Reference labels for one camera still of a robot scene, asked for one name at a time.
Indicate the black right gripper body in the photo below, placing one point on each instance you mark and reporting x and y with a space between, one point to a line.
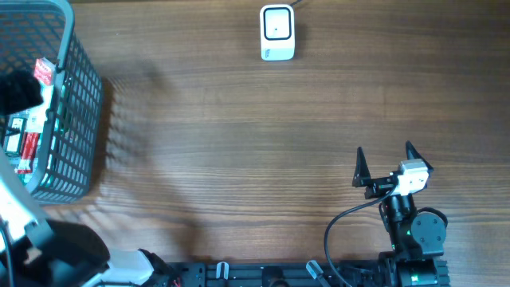
379 187

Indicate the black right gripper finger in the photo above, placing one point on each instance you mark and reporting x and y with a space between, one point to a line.
412 153
362 175

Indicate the green 3M gloves package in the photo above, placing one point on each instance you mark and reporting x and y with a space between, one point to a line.
36 159

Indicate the red stick sachet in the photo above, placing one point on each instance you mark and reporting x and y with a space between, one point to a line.
28 153

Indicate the orange Kleenex tissue pack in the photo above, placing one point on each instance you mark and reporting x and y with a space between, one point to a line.
44 71

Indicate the black white small box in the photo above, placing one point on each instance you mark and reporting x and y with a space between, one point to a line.
14 136

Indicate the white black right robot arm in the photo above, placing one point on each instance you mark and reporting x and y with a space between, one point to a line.
417 235

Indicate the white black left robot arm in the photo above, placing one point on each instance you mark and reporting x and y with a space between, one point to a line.
71 254

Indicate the white barcode scanner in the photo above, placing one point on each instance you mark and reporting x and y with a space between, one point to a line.
277 32

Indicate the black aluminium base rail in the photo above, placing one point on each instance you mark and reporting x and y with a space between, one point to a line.
361 273

